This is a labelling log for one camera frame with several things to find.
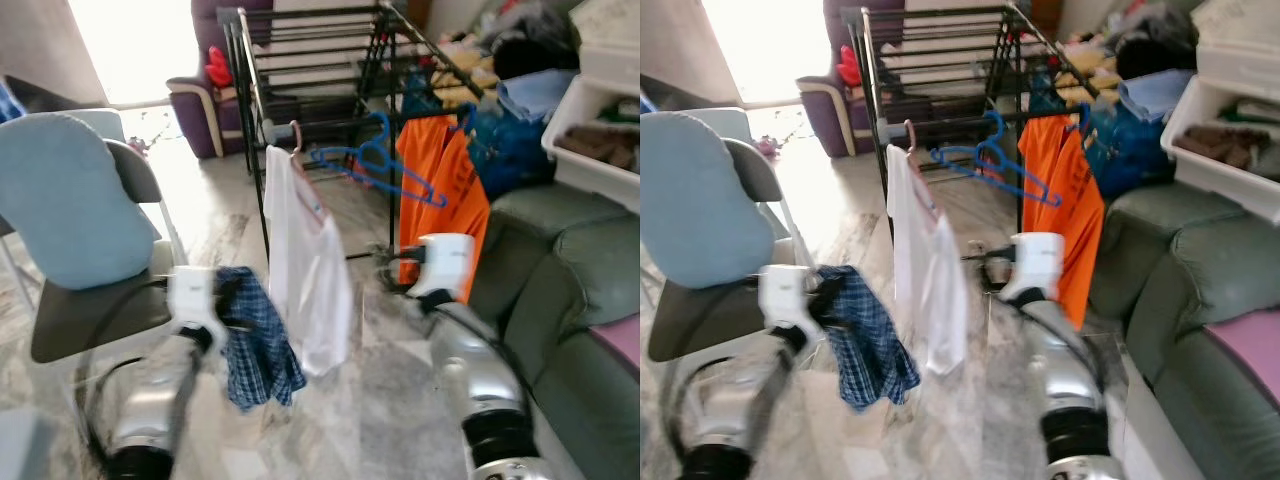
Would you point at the blue plaid garment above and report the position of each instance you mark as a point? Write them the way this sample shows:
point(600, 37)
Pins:
point(870, 350)
point(260, 350)

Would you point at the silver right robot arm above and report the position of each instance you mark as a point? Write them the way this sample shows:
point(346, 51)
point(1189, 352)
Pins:
point(1065, 380)
point(480, 380)

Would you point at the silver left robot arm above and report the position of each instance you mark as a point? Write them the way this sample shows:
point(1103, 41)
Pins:
point(745, 400)
point(150, 400)

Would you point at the pink hanger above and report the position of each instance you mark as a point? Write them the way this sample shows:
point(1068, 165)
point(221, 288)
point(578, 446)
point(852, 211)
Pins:
point(297, 140)
point(912, 135)

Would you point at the white shirt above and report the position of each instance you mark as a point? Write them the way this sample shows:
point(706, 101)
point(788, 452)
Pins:
point(930, 270)
point(310, 270)

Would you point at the orange shirt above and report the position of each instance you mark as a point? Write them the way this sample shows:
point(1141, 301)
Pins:
point(1060, 180)
point(440, 180)

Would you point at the black metal drying rack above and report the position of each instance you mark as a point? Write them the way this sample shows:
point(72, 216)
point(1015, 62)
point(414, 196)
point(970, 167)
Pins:
point(965, 120)
point(345, 123)

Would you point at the green leather sofa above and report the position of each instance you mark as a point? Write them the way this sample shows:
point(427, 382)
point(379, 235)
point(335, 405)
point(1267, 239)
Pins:
point(1180, 260)
point(560, 260)

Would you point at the light blue cushion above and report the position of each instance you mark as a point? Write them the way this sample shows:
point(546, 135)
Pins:
point(700, 200)
point(70, 200)

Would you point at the purple armchair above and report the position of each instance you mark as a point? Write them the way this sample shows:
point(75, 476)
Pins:
point(200, 120)
point(825, 120)

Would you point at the pale blue plastic chair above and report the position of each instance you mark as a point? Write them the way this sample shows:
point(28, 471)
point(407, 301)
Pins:
point(105, 122)
point(730, 122)

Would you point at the beige yellow garment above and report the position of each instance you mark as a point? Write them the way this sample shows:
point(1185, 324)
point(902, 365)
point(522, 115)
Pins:
point(460, 75)
point(1085, 70)

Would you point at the white plastic storage bin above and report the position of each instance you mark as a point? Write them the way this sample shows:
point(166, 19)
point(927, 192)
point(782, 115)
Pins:
point(590, 185)
point(1200, 185)

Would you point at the pink mat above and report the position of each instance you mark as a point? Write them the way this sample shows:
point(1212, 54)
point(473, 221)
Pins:
point(620, 340)
point(1250, 350)

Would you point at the light blue garment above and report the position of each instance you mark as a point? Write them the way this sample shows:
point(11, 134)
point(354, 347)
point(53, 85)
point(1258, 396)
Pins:
point(1155, 92)
point(540, 92)

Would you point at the red cloth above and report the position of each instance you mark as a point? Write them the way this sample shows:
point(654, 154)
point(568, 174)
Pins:
point(850, 68)
point(218, 68)

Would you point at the brown folded clothes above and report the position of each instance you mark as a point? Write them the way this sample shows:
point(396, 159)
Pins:
point(600, 145)
point(1220, 145)

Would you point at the black cloth bundle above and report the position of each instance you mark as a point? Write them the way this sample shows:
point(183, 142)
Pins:
point(535, 58)
point(1155, 55)

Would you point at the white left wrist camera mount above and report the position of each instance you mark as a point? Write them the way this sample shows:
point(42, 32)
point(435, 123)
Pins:
point(785, 295)
point(190, 295)

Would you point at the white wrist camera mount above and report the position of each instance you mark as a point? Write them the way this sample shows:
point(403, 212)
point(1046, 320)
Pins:
point(190, 295)
point(445, 262)
point(785, 295)
point(1035, 262)

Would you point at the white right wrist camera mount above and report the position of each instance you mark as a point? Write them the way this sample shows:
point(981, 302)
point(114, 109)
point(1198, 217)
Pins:
point(1035, 262)
point(445, 262)

